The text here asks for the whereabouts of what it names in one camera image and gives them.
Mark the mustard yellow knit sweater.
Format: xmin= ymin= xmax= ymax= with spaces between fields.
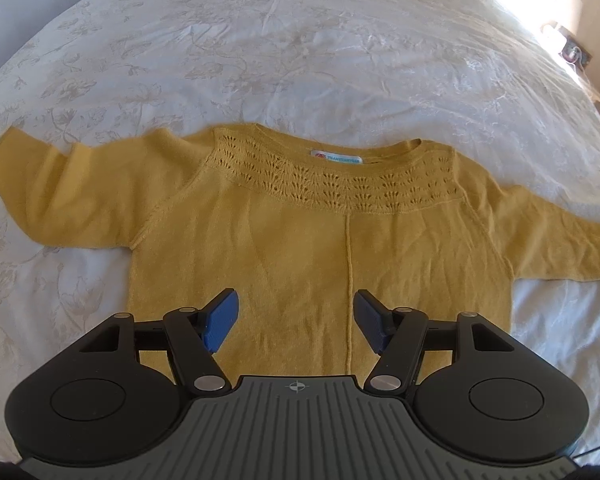
xmin=0 ymin=124 xmax=600 ymax=378

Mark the white floral bedspread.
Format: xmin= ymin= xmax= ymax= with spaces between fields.
xmin=0 ymin=0 xmax=600 ymax=460

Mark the right nightstand with clutter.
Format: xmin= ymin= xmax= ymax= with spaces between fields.
xmin=557 ymin=26 xmax=600 ymax=104

